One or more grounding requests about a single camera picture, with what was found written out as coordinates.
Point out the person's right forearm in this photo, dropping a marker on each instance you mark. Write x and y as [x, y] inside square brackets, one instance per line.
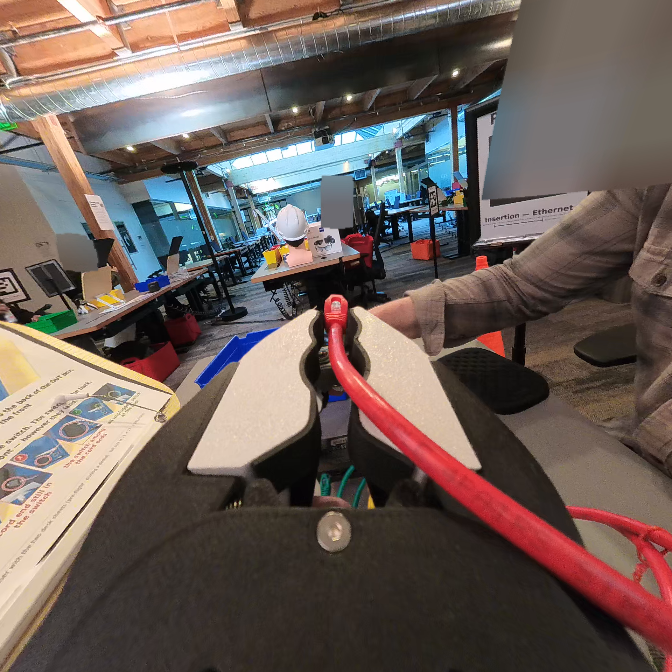
[525, 283]

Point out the pink mannequin head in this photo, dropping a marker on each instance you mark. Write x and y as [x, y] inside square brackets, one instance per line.
[299, 254]

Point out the white corner clip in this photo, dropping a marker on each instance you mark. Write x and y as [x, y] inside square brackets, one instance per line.
[160, 417]

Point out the black round pad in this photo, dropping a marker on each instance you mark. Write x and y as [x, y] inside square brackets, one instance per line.
[498, 378]

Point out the long work table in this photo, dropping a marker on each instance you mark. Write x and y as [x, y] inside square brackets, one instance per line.
[131, 304]

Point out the red office chair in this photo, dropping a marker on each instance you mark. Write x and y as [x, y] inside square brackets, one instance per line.
[362, 246]

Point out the silver ventilation duct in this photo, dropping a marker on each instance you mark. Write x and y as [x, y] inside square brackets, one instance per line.
[262, 57]

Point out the red fabric bin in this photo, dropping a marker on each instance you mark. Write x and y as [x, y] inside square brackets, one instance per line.
[183, 330]
[152, 362]

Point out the cardboard sheet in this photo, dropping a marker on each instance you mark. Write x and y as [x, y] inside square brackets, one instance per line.
[97, 283]

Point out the brown desk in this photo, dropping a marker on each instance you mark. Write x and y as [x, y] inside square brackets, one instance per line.
[315, 262]

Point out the small tag sign on pole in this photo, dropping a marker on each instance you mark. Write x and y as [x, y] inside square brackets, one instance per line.
[433, 198]

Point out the black chair armrest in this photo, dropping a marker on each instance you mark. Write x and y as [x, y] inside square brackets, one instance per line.
[603, 346]

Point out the blue plastic bin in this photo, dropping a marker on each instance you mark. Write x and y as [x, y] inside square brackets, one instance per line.
[231, 357]

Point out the small blue bin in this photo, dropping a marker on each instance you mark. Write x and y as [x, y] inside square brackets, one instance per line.
[152, 284]

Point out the wooden post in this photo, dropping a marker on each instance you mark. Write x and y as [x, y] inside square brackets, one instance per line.
[78, 189]

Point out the green plastic bin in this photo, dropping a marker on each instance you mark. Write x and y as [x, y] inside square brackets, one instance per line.
[52, 321]

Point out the wooden board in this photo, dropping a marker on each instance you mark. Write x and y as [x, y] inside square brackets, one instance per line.
[172, 401]

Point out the white hard hat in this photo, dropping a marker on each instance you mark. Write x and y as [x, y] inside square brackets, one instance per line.
[291, 223]

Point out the orange traffic cone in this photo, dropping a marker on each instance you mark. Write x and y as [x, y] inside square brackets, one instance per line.
[491, 344]

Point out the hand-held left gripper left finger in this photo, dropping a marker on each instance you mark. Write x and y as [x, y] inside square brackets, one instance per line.
[252, 414]

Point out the orange fabric bin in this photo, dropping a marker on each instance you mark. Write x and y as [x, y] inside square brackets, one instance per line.
[425, 249]

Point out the printed instruction sheet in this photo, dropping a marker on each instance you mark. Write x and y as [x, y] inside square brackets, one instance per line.
[52, 420]

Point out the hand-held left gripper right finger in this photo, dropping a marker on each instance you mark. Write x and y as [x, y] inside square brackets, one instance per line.
[414, 409]

